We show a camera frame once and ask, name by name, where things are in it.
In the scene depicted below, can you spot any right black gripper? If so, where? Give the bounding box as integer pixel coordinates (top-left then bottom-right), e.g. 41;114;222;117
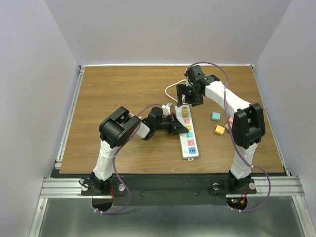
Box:
176;83;203;108

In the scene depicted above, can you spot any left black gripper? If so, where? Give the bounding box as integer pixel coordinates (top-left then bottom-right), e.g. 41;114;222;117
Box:
154;113;188;135

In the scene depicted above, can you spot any yellow two-port charger plug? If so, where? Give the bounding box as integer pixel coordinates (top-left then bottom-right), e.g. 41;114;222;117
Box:
181;106;189;118

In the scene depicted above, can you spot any white power strip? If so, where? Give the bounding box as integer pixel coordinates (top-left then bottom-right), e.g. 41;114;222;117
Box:
175;105;199;161

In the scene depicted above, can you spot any teal charger plug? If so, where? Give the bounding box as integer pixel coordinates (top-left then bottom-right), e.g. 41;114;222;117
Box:
211;112;223;121

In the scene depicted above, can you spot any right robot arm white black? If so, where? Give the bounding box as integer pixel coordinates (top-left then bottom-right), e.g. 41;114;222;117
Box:
177;73;266;193

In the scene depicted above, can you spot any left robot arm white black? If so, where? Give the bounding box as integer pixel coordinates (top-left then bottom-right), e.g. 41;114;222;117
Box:
89;103;189;195

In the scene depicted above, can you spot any white power strip cord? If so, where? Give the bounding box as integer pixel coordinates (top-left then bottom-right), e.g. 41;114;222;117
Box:
164;79;188;102

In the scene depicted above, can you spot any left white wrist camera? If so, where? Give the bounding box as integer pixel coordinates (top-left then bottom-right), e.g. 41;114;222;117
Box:
161;102;174;116

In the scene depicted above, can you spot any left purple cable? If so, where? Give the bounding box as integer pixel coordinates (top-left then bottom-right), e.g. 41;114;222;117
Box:
93;103;166;215

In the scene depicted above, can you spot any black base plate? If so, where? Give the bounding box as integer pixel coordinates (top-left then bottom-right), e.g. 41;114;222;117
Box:
50;173;259;207

